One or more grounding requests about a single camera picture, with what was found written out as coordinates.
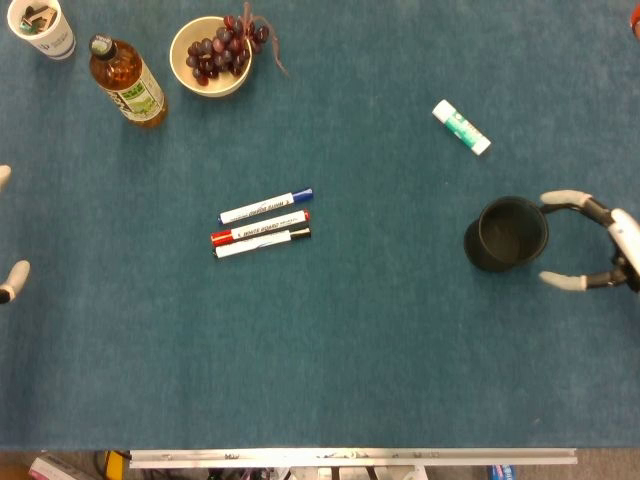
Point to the white green glue stick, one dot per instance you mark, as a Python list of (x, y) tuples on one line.
[(460, 126)]

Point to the red cap whiteboard marker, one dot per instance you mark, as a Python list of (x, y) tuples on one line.
[(265, 227)]

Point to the pink box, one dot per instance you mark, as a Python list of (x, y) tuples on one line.
[(50, 469)]

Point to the amber tea bottle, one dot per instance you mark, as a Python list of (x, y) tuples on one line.
[(130, 82)]

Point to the blue cap whiteboard marker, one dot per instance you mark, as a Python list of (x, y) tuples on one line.
[(260, 207)]

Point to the white paper cup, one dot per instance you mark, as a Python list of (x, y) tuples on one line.
[(55, 42)]

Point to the blue packet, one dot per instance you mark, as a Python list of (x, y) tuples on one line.
[(501, 472)]

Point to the dark red grape bunch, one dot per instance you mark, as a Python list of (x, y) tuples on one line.
[(220, 52)]

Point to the black mesh pen holder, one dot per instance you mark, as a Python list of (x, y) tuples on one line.
[(505, 240)]

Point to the cream bowl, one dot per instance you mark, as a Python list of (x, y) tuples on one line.
[(215, 86)]

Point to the red snack canister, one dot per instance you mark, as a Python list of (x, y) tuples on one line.
[(636, 22)]

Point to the yellow object under table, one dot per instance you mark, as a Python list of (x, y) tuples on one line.
[(117, 465)]

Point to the aluminium table edge rail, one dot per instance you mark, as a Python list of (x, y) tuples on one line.
[(350, 456)]

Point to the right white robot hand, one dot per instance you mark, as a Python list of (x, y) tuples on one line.
[(625, 235)]

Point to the blue felt table cover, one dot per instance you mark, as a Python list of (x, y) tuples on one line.
[(350, 325)]

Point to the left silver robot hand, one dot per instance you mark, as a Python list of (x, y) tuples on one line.
[(17, 277)]

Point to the black cap whiteboard marker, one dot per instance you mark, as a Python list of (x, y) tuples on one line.
[(255, 244)]

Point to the dark clips in cup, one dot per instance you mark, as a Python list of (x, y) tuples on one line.
[(32, 20)]

